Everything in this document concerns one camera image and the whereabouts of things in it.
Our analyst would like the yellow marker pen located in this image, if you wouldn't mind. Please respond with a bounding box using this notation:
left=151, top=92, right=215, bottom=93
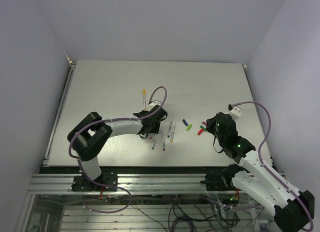
left=142, top=89, right=147, bottom=110

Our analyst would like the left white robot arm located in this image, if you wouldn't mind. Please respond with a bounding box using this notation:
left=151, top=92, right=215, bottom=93
left=67, top=101, right=168, bottom=191

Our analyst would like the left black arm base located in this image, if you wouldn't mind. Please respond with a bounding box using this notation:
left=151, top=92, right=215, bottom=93
left=71, top=173, right=118, bottom=192

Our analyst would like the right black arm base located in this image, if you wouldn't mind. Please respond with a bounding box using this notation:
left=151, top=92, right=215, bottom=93
left=200, top=164, right=247, bottom=191

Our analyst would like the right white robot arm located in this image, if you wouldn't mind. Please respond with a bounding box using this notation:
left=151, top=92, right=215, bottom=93
left=206, top=104, right=315, bottom=232

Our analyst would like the green marker pen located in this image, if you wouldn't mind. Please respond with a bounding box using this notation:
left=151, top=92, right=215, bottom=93
left=151, top=134, right=157, bottom=150

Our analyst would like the white marker pen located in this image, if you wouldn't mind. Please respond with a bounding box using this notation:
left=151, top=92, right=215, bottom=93
left=167, top=115, right=174, bottom=138

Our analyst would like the pink marker pen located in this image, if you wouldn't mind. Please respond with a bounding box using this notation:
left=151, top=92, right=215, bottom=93
left=161, top=128, right=166, bottom=151

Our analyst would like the orange marker pen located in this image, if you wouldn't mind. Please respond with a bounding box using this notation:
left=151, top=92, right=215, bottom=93
left=170, top=121, right=176, bottom=143

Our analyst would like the light green pen cap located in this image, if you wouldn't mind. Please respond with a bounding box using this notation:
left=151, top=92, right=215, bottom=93
left=186, top=124, right=192, bottom=131

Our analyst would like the aluminium table edge rail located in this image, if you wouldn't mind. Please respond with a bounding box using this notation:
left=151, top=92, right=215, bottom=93
left=41, top=61, right=77, bottom=167

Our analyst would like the aluminium frame rail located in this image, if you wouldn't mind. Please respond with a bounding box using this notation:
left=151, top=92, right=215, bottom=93
left=27, top=173, right=288, bottom=196

